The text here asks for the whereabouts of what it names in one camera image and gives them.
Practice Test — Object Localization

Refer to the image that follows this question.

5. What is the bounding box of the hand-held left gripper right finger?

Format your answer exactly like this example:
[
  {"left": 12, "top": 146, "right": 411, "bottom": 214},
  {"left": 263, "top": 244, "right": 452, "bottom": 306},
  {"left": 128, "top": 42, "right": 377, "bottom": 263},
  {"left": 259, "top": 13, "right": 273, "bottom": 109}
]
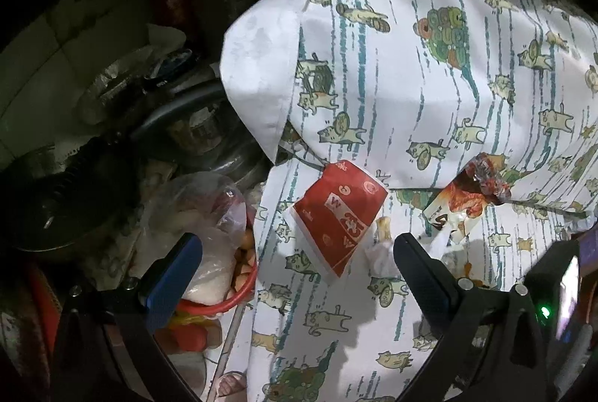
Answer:
[{"left": 393, "top": 233, "right": 548, "bottom": 402}]

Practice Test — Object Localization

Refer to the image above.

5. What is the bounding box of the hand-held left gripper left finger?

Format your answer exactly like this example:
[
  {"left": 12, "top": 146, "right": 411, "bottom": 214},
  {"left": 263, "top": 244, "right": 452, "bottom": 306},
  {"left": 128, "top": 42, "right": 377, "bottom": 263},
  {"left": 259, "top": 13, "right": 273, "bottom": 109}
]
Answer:
[{"left": 50, "top": 233, "right": 206, "bottom": 402}]

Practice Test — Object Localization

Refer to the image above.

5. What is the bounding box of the white tissue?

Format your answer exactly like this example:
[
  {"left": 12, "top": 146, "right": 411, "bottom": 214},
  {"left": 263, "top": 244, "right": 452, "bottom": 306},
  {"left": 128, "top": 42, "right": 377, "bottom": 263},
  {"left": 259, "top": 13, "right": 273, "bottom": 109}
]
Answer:
[{"left": 367, "top": 238, "right": 407, "bottom": 279}]

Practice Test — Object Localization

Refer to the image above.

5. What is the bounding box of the red paper carton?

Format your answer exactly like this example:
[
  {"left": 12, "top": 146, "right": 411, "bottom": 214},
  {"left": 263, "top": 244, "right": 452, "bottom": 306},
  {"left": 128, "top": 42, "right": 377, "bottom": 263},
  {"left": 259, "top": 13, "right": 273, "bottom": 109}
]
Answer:
[{"left": 283, "top": 160, "right": 389, "bottom": 279}]

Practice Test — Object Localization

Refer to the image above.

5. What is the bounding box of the sauce stained paper wrapper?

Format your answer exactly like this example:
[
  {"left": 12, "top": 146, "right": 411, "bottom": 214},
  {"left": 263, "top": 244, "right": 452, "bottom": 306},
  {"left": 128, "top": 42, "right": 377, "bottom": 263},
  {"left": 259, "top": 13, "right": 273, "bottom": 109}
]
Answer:
[{"left": 423, "top": 152, "right": 512, "bottom": 239}]

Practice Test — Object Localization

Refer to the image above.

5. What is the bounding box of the yellow plastic bag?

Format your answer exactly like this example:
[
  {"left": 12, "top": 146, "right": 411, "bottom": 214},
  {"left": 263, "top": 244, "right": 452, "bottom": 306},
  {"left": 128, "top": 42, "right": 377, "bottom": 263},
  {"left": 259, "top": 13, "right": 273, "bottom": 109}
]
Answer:
[{"left": 159, "top": 313, "right": 222, "bottom": 353}]

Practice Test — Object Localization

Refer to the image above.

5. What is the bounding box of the red plastic basin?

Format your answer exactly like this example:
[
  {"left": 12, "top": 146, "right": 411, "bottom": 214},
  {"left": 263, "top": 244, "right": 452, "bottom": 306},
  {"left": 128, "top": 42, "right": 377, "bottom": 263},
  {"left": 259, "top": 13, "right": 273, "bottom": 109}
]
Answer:
[{"left": 178, "top": 206, "right": 259, "bottom": 319}]

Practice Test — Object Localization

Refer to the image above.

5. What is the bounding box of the clear plastic bag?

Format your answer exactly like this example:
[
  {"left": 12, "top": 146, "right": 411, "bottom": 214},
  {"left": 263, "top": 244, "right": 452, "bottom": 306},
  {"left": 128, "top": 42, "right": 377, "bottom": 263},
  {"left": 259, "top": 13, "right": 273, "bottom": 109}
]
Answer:
[{"left": 140, "top": 172, "right": 248, "bottom": 304}]

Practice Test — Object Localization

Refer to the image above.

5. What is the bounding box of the metal rod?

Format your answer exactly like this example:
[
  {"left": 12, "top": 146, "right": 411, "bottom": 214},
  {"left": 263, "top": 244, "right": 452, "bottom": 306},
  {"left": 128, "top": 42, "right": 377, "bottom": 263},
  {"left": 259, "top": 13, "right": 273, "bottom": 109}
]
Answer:
[{"left": 206, "top": 304, "right": 246, "bottom": 402}]

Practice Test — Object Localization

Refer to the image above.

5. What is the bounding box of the red cardboard box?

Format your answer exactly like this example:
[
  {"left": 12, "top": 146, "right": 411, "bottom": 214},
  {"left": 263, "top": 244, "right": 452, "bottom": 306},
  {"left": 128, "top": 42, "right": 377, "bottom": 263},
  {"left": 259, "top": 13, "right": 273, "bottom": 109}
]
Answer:
[{"left": 28, "top": 262, "right": 64, "bottom": 351}]

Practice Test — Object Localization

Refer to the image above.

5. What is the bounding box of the cat print cloth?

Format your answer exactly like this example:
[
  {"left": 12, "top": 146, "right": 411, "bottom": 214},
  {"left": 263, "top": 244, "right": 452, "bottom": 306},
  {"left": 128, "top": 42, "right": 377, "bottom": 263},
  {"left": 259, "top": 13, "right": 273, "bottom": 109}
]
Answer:
[{"left": 219, "top": 0, "right": 598, "bottom": 402}]

